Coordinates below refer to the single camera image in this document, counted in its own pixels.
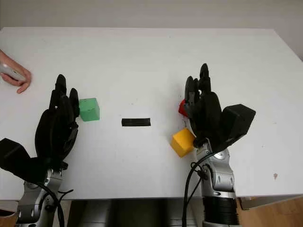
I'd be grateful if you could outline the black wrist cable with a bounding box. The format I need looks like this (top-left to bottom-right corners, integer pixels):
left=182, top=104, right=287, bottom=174
left=30, top=179, right=74, bottom=227
left=182, top=151, right=214, bottom=227

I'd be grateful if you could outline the person's bare hand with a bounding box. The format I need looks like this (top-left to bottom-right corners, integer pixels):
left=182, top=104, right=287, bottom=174
left=0, top=49, right=32, bottom=94

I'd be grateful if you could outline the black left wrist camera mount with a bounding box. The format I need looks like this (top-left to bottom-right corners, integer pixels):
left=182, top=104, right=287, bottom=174
left=0, top=138, right=49, bottom=183

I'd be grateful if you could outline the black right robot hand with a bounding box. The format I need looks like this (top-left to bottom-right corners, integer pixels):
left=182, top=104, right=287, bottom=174
left=184, top=63, right=230, bottom=153

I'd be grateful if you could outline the yellow wooden block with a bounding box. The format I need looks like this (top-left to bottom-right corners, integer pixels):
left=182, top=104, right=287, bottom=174
left=171, top=128, right=197, bottom=158

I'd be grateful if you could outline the red wooden block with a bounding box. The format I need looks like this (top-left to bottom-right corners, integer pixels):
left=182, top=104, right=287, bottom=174
left=178, top=99, right=190, bottom=118

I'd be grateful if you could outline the black tape strip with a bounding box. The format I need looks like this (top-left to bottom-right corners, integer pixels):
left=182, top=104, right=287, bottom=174
left=121, top=117, right=152, bottom=128

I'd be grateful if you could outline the grey robot torso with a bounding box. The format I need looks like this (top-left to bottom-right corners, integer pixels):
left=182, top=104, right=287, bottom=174
left=67, top=200, right=206, bottom=227

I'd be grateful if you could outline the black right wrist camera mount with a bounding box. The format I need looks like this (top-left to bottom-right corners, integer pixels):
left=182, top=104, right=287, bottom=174
left=219, top=103, right=257, bottom=152

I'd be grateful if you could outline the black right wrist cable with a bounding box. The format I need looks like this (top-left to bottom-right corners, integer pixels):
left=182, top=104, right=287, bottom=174
left=182, top=151, right=214, bottom=227

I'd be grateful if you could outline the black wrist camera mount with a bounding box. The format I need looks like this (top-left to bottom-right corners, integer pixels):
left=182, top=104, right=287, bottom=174
left=0, top=138, right=49, bottom=183
left=219, top=103, right=257, bottom=152

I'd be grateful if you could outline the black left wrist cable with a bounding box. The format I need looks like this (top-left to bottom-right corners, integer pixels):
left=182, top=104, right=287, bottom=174
left=30, top=179, right=74, bottom=227

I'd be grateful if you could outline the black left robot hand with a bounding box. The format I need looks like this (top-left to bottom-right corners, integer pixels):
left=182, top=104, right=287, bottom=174
left=34, top=74, right=80, bottom=171

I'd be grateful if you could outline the green wooden block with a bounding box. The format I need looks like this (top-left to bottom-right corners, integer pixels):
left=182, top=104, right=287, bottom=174
left=78, top=97, right=101, bottom=122

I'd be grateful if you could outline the white handheld device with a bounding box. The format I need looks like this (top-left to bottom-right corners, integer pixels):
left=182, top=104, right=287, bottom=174
left=0, top=63, right=26, bottom=82

